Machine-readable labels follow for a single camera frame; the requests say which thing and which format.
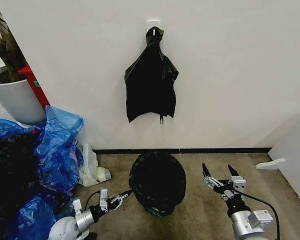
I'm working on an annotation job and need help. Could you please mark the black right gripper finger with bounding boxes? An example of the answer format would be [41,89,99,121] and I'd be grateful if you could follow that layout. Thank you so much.
[223,163,239,201]
[201,162,226,193]

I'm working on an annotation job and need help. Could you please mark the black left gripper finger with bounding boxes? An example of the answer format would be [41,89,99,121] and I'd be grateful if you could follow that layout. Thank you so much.
[107,199,125,210]
[109,189,134,203]

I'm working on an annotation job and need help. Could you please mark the black bin liner bag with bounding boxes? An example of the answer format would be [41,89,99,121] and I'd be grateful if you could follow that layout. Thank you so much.
[128,151,187,217]

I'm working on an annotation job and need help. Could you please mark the white plastic bag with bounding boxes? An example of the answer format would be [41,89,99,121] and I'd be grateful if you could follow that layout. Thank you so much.
[76,142,113,187]

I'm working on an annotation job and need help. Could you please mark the black trash bin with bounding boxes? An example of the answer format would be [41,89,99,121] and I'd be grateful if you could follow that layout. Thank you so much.
[139,201,179,218]

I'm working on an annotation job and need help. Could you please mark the large blue plastic bag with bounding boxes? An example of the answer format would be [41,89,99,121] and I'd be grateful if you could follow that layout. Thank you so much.
[34,104,85,199]

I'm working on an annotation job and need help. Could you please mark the black plastic bag pile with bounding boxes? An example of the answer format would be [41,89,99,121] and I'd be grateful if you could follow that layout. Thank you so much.
[0,132,42,221]

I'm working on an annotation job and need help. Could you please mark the black hanging garbage bags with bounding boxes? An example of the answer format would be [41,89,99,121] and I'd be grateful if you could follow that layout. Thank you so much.
[124,25,180,126]

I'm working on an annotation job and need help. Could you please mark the black baseboard strip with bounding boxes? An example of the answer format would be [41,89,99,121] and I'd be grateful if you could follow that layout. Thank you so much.
[92,147,274,155]

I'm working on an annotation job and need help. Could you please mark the white cabinet foot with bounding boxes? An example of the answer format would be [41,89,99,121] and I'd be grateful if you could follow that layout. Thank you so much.
[255,158,287,170]

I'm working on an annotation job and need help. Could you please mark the white cabinet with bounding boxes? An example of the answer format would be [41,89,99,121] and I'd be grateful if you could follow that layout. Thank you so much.
[255,111,300,201]

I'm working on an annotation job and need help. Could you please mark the white planter pot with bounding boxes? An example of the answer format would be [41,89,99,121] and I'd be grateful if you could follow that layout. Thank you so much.
[0,65,47,125]

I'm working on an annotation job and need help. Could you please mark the red box with green label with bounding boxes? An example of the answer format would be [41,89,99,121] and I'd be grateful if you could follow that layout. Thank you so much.
[17,65,51,109]

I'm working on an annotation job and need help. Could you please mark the potted plant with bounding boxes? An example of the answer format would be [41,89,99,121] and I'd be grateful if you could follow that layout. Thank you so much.
[0,0,29,84]

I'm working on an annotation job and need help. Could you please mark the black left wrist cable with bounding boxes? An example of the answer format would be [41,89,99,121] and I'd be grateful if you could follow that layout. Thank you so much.
[84,190,102,210]

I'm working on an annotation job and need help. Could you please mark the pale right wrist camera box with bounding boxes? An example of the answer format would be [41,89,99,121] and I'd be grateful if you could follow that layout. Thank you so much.
[229,175,247,194]

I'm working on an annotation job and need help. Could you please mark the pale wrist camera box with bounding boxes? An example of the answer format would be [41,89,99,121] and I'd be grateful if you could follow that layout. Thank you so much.
[98,189,109,212]
[229,175,247,194]

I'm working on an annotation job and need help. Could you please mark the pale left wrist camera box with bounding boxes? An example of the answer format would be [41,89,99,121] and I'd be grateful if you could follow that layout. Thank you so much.
[98,189,109,212]

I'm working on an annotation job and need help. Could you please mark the white wall hook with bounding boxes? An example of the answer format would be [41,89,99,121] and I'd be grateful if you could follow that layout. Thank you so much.
[147,19,162,38]

